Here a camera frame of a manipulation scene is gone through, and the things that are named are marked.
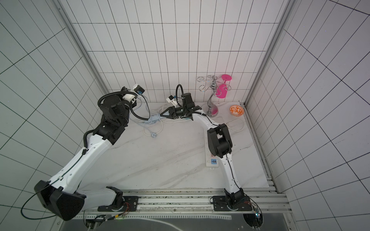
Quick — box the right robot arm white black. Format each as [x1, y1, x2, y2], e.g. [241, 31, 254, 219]
[160, 106, 245, 207]

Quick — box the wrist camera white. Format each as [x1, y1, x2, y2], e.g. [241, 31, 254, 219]
[166, 95, 180, 106]
[133, 84, 145, 95]

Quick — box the white multicolour power strip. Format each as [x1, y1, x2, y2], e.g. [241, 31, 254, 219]
[205, 138, 219, 168]

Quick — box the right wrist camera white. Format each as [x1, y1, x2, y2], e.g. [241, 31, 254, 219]
[166, 95, 180, 106]

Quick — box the pink wine glass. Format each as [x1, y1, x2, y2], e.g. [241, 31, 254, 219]
[215, 74, 232, 99]

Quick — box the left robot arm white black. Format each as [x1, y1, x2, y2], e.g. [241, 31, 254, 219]
[34, 85, 144, 221]

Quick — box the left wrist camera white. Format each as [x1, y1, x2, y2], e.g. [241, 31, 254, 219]
[133, 84, 145, 95]

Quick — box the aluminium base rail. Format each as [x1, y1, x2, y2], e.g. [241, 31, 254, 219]
[69, 189, 291, 216]

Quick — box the orange patterned bowl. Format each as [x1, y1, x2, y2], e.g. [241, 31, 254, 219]
[229, 105, 244, 117]

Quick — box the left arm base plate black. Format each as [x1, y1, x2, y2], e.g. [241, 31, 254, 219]
[97, 196, 139, 213]

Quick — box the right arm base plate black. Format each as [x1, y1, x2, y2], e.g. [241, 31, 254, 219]
[210, 195, 254, 212]

